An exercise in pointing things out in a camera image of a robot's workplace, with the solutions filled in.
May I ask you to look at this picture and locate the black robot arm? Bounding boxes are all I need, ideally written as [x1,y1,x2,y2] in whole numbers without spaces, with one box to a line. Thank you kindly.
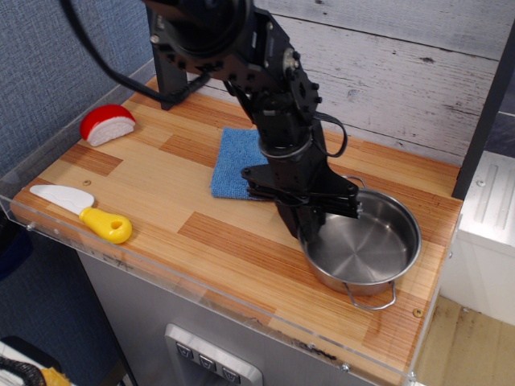
[147,1,361,243]

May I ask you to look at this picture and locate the dark right vertical post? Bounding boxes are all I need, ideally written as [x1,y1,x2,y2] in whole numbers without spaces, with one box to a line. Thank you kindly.
[451,25,514,200]

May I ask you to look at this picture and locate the dark left vertical post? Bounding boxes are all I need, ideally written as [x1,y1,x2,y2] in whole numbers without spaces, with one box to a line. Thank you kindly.
[146,7,194,112]

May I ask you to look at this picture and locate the blue towel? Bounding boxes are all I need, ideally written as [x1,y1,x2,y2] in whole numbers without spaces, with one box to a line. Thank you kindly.
[210,128,267,200]

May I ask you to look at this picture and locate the white side appliance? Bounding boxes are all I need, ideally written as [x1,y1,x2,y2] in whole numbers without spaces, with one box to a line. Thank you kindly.
[440,151,514,325]

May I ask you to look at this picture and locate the dark vertical post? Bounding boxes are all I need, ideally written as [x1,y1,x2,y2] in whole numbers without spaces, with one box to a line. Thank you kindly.
[146,7,194,112]
[451,25,514,200]

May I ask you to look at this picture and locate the clear acrylic table guard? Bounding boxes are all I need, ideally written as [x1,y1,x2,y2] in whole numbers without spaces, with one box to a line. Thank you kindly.
[1,56,460,385]

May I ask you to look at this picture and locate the white toy knife yellow handle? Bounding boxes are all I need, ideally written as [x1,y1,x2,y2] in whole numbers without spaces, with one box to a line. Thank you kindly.
[29,185,133,244]

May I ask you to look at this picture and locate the black cable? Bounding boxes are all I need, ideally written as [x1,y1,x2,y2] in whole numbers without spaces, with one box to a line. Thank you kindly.
[60,0,210,104]

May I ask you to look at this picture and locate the stainless steel pot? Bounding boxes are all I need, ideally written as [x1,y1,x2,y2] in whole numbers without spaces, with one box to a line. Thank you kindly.
[298,176,422,311]

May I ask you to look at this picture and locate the silver dispenser panel with buttons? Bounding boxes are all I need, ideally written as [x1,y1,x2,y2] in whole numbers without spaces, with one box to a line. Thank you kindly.
[165,323,263,386]

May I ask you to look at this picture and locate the red and white toy sushi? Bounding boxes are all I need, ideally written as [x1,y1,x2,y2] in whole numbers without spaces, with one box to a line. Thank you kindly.
[80,105,136,147]

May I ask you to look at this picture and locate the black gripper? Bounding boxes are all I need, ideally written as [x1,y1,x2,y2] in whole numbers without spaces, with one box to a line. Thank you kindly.
[241,138,361,242]

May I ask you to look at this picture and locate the yellow object at bottom left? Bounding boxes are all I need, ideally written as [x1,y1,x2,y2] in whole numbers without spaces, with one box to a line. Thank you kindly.
[40,368,72,386]

